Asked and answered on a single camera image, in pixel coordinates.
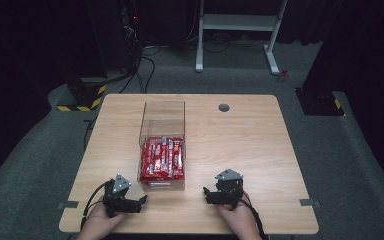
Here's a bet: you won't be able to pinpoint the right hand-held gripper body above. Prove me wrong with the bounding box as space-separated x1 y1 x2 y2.
211 168 245 210

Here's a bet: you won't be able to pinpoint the person's right hand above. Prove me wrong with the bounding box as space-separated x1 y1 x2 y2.
215 192 260 237

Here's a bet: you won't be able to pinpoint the person's left hand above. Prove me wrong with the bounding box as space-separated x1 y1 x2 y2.
79 203 127 238

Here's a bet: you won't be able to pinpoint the black floor cables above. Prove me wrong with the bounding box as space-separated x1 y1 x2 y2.
119 43 163 95

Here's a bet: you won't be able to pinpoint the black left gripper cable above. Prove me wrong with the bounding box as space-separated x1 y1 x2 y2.
80 179 115 232

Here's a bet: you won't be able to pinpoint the small red floor object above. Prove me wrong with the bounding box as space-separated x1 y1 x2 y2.
277 68 290 83

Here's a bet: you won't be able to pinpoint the clear acrylic box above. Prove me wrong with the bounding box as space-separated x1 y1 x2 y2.
136 100 187 192

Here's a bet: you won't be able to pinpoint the pile of red snack packets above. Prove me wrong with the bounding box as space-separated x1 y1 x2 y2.
138 135 186 183

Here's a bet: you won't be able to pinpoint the dark equipment rack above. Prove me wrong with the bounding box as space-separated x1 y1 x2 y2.
119 0 145 69

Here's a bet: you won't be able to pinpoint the black stand base striped edge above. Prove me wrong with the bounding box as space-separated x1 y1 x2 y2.
56 77 108 113

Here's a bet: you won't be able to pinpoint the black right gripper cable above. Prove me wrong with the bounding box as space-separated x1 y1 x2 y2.
241 191 268 240

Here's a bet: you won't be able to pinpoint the grey tape strip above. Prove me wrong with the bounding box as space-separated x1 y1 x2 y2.
298 198 322 208
56 200 80 211

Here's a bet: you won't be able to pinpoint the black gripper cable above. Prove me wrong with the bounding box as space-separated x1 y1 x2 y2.
80 179 115 232
241 191 268 240

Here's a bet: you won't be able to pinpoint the white metal stand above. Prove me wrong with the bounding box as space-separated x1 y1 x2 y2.
195 0 288 76

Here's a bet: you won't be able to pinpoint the black stand base yellow mark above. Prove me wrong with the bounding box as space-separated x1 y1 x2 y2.
294 87 345 117

